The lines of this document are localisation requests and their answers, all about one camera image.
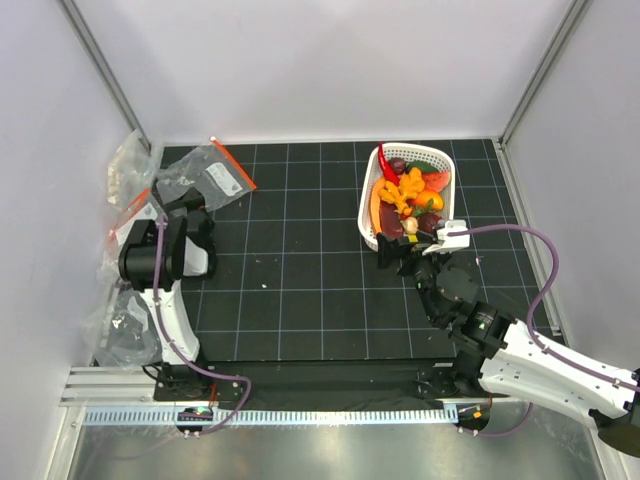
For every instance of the clear zip bag orange zipper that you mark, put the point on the clear zip bag orange zipper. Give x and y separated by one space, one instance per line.
211 170

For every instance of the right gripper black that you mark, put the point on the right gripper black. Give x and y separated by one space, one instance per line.
389 249

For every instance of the beige garlic bulb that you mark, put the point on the beige garlic bulb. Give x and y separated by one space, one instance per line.
410 225

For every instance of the yellow orange ginger root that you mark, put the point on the yellow orange ginger root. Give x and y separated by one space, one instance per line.
409 186

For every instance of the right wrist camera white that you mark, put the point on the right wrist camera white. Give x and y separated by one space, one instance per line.
451 237

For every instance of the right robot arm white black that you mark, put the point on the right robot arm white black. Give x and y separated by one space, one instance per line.
502 355

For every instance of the dark red passion fruit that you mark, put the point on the dark red passion fruit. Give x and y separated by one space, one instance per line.
429 222

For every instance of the white perforated plastic basket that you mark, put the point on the white perforated plastic basket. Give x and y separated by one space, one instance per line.
438 159

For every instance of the dark purple plum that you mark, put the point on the dark purple plum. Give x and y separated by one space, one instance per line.
398 165

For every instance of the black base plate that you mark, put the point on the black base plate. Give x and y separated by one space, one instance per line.
323 384

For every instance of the aluminium frame rail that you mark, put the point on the aluminium frame rail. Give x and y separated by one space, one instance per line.
99 61
565 30

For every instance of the black grid cutting mat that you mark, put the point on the black grid cutting mat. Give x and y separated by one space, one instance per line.
296 281

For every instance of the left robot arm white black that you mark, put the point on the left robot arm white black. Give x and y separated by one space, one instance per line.
158 248

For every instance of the aluminium frame rail left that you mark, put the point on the aluminium frame rail left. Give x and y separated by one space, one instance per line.
99 61

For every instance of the orange papaya slice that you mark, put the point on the orange papaya slice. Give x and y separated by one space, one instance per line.
374 205

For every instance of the dark red meat slice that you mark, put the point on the dark red meat slice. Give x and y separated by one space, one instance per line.
390 221

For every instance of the red chili pepper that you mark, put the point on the red chili pepper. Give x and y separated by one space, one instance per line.
386 169

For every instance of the clear bag with white label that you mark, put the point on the clear bag with white label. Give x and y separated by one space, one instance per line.
143 207

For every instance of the watermelon slice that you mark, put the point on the watermelon slice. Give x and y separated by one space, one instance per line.
436 181

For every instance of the aluminium frame rail right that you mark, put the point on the aluminium frame rail right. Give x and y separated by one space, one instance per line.
565 30

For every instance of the slotted aluminium cable duct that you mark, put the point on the slotted aluminium cable duct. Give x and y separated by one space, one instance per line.
196 416

